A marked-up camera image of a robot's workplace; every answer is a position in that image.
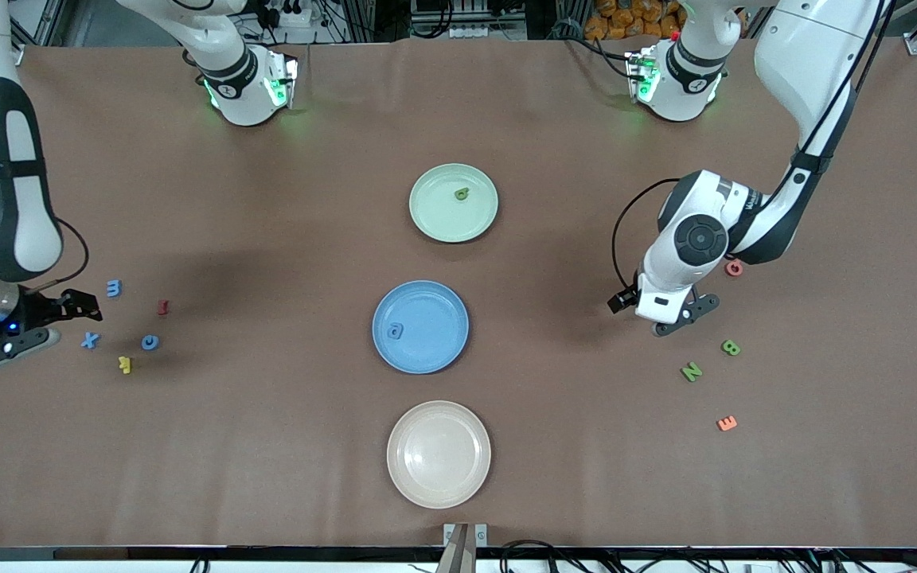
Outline blue plate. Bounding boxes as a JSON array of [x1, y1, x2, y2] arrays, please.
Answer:
[[372, 280, 470, 375]]

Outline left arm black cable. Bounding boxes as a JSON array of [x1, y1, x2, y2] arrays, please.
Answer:
[[612, 0, 897, 294]]

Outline black floor cable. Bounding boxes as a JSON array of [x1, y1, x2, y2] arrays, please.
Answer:
[[498, 540, 563, 573]]

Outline white power strip with plugs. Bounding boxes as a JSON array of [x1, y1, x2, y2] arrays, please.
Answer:
[[256, 0, 316, 29]]

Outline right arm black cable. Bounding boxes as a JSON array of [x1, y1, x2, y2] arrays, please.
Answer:
[[0, 0, 91, 294]]

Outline pale green plate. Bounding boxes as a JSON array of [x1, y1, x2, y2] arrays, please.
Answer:
[[409, 163, 499, 244]]

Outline grey metal bracket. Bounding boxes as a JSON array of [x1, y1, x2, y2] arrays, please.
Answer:
[[443, 523, 489, 548]]

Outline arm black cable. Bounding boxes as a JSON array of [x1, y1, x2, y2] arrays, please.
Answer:
[[612, 0, 897, 294], [0, 0, 91, 294]]

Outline orange object pile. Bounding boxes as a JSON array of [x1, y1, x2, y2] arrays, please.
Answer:
[[584, 0, 686, 41]]

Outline beige plate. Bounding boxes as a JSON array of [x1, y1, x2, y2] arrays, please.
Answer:
[[386, 400, 492, 510]]

